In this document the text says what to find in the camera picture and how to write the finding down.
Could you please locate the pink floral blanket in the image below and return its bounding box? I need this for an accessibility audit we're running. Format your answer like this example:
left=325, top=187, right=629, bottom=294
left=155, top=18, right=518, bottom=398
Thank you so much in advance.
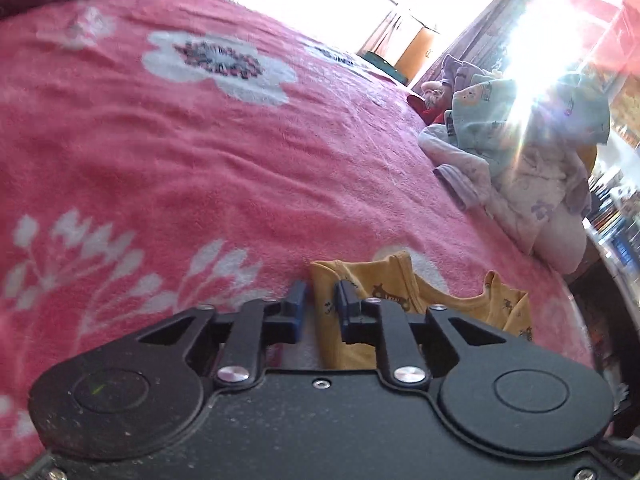
left=0, top=0, right=598, bottom=478

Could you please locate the lavender garment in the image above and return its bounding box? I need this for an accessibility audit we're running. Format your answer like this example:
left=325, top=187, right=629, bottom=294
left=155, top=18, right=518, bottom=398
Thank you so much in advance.
left=439, top=54, right=502, bottom=92

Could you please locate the yellow printed garment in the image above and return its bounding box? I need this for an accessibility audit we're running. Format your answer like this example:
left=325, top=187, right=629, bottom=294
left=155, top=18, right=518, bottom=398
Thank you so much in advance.
left=308, top=250, right=534, bottom=372

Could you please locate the pale pink garment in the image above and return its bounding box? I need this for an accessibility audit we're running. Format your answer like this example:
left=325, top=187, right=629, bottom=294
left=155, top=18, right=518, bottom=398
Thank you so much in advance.
left=529, top=204, right=589, bottom=274

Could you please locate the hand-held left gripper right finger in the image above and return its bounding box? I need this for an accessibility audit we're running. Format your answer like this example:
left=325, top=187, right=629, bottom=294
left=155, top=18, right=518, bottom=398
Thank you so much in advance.
left=334, top=280, right=512, bottom=389

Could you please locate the wooden bed footboard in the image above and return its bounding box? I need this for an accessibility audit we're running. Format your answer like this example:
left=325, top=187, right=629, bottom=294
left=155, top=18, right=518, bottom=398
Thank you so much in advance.
left=356, top=50, right=412, bottom=87

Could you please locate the white purple flowered garment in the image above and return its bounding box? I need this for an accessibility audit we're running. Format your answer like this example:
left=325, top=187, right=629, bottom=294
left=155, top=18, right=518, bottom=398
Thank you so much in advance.
left=417, top=124, right=594, bottom=257

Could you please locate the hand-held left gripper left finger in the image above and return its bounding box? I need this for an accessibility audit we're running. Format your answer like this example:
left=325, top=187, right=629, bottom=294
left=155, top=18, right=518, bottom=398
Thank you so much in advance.
left=135, top=280, right=309, bottom=387

